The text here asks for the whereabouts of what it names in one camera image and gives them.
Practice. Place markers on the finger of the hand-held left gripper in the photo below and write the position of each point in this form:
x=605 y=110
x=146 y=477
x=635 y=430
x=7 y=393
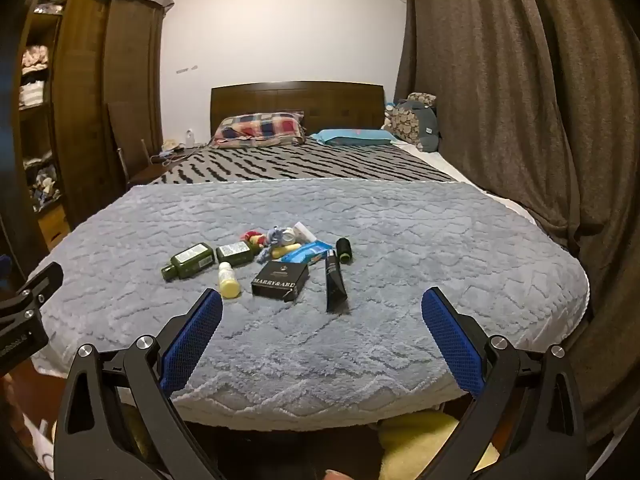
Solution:
x=42 y=285

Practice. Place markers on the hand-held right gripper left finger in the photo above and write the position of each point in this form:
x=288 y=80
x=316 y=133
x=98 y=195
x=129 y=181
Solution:
x=199 y=340

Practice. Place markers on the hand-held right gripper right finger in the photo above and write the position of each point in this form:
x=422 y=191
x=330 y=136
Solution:
x=450 y=342

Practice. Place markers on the blue white knotted cloth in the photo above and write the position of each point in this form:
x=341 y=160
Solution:
x=274 y=234

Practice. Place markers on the blue packet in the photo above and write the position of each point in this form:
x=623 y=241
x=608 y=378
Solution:
x=307 y=252

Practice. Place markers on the yellow bottle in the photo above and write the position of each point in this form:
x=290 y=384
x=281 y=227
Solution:
x=229 y=285

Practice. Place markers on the large green bottle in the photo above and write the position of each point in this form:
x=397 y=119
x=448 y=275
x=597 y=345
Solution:
x=190 y=257

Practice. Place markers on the small green bottle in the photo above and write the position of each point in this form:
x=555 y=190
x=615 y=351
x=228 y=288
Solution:
x=235 y=252

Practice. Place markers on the black box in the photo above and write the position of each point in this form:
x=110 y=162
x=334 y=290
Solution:
x=277 y=280

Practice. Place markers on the grey fluffy blanket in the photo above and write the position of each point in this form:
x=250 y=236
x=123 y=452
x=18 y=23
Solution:
x=350 y=350

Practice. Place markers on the yellow tube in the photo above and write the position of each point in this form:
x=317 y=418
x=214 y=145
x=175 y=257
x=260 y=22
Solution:
x=286 y=251

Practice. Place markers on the black tube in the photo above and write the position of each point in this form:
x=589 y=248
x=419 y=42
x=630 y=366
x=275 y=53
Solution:
x=334 y=285

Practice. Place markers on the black round bottle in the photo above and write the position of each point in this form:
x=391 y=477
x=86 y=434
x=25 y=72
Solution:
x=343 y=250

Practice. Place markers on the white tube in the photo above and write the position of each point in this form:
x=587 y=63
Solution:
x=305 y=232

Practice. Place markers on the wooden nightstand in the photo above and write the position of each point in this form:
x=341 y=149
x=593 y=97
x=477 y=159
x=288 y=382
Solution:
x=150 y=170

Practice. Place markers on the white bed sheet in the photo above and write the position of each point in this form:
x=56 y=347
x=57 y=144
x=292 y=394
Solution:
x=460 y=170

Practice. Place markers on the zebra striped blanket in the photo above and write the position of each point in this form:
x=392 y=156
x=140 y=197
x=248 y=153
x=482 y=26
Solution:
x=300 y=165

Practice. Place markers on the wooden wardrobe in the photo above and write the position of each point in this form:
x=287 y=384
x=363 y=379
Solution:
x=85 y=85

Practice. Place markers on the stack of folded clothes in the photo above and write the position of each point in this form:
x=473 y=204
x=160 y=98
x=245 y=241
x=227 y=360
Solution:
x=34 y=75

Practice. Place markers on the grey patterned cushion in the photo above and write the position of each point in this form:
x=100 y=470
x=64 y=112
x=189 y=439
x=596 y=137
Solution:
x=429 y=125

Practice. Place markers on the plaid pillow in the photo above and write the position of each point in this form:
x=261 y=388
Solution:
x=260 y=127

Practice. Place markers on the patterned brown cushion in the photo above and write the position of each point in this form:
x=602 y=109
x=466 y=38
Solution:
x=406 y=125

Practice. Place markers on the blue pillow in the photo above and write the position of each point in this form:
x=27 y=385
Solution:
x=350 y=136

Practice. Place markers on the brown curtain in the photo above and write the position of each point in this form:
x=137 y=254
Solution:
x=500 y=85

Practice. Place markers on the wooden headboard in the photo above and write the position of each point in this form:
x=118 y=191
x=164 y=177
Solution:
x=300 y=97

